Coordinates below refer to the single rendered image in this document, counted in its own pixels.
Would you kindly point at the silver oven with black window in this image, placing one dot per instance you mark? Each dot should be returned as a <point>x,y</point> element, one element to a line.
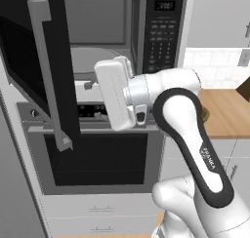
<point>97,157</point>

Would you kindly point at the grey wall cupboard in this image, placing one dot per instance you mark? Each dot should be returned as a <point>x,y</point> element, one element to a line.
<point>218,17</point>

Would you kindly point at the black and silver microwave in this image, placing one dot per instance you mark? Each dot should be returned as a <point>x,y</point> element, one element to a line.
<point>162,30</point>

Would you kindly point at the olive brown bowl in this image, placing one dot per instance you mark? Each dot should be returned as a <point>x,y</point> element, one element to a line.
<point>205,114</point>

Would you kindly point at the grey base cupboard door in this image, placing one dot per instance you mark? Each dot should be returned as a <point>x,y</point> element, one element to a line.
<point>242,170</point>
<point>172,164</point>

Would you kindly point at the grey wall outlet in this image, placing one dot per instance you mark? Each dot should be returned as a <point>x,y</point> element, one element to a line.
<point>244,57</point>

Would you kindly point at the black microwave door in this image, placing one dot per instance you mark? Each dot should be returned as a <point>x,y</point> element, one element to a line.
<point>19,53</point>

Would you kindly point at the white drawer front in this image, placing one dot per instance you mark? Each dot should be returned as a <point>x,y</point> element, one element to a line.
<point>130,206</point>
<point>130,226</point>

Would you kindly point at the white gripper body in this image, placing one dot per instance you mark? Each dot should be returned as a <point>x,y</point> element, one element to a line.
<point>112,89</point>

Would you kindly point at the grey microwave turntable plate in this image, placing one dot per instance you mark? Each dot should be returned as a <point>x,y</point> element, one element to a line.
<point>84,58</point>

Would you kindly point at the dark brown block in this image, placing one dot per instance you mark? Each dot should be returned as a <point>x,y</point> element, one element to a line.
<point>244,89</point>

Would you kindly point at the silver oven knob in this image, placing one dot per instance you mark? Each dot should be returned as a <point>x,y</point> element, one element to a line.
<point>33,112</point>

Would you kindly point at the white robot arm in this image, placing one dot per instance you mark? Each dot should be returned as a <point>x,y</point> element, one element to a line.
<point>182,118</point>

